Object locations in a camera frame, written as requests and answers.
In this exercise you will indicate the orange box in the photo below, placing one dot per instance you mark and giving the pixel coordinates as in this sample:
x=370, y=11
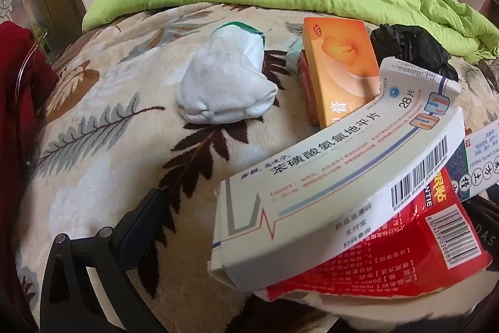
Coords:
x=339, y=56

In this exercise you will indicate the white glove with green cuff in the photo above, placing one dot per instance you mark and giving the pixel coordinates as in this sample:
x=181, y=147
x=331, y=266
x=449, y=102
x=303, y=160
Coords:
x=222, y=83

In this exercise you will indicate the white and green box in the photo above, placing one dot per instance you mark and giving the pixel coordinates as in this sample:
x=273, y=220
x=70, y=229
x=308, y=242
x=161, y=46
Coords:
x=479, y=157

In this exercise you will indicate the pale green wrapper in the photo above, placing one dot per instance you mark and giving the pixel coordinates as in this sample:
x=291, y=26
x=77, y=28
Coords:
x=294, y=54

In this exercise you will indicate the white medicine box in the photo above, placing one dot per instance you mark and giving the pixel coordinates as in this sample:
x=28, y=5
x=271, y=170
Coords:
x=331, y=200

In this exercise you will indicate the leaf printed blanket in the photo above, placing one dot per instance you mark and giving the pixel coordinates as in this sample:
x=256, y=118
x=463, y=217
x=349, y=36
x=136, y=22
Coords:
x=117, y=161

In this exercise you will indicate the red jacket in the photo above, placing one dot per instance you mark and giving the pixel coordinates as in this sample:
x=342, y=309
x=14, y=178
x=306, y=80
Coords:
x=15, y=56

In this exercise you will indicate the black plastic bag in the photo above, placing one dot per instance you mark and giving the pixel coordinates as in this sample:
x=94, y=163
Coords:
x=409, y=40

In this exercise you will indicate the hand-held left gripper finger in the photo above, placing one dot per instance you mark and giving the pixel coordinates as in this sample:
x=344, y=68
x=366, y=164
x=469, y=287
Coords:
x=144, y=216

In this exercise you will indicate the red printed packet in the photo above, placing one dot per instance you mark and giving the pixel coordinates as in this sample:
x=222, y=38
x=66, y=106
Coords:
x=409, y=251

